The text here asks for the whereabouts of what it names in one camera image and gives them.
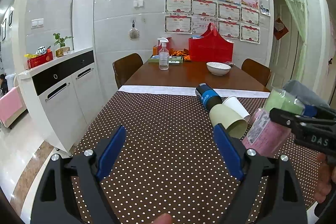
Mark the red gift bag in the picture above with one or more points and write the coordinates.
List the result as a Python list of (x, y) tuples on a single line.
[(210, 47)]

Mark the right hand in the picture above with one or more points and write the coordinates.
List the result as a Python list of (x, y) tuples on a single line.
[(326, 175)]

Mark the left hand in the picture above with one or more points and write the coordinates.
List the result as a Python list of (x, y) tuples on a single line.
[(163, 219)]

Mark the white door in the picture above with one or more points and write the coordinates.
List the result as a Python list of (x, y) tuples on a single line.
[(284, 51)]

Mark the right brown chair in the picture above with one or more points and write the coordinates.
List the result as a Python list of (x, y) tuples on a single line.
[(256, 70)]

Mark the seated person in background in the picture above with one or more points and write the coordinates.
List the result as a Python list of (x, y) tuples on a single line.
[(4, 85)]

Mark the brown polka dot tablecloth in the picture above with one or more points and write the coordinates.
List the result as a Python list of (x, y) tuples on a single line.
[(169, 162)]

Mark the small potted plant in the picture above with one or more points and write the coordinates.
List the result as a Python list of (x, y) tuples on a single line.
[(61, 42)]

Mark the light green paper cup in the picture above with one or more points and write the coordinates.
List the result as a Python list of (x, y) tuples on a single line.
[(232, 122)]

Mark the wall light switch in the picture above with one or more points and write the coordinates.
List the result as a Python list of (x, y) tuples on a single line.
[(37, 23)]

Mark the pink sofa cover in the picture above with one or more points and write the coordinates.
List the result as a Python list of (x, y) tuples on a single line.
[(10, 103)]

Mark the red box on cabinet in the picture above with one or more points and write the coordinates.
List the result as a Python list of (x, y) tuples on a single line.
[(42, 56)]

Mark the hanging wall brush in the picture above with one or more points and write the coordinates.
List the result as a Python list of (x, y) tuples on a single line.
[(134, 32)]

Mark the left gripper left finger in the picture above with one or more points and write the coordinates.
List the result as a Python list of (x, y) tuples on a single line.
[(55, 200)]

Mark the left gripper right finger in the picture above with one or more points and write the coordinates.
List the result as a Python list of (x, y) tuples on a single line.
[(282, 202)]

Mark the white black sideboard cabinet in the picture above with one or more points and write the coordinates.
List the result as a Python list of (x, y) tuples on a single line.
[(63, 97)]

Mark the clear spray bottle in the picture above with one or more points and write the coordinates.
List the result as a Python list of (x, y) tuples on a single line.
[(163, 57)]

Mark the brown chair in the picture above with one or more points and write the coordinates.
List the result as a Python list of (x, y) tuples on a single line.
[(125, 67), (256, 70)]

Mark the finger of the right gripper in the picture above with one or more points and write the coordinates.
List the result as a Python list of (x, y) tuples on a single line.
[(319, 112), (286, 118)]

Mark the black blue can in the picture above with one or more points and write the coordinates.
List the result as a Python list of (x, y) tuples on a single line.
[(207, 96)]

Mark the left brown chair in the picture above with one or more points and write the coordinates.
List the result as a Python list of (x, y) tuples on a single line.
[(125, 67)]

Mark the pink green clear plastic cup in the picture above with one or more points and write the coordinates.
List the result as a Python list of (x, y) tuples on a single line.
[(266, 136)]

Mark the orange snack packets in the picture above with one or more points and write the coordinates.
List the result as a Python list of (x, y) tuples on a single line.
[(184, 54)]

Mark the green tray box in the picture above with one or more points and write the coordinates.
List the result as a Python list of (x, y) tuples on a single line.
[(171, 59)]

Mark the white paper cup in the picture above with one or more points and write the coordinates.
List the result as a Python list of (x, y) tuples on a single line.
[(233, 103)]

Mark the white ceramic bowl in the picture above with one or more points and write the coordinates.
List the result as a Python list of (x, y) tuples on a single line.
[(218, 69)]

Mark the green door curtain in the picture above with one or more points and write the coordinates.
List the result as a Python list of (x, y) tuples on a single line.
[(298, 10)]

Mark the small red box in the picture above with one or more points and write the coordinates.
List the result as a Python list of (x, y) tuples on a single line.
[(168, 44)]

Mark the red diamond door decoration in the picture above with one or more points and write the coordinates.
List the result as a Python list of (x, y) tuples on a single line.
[(279, 29)]

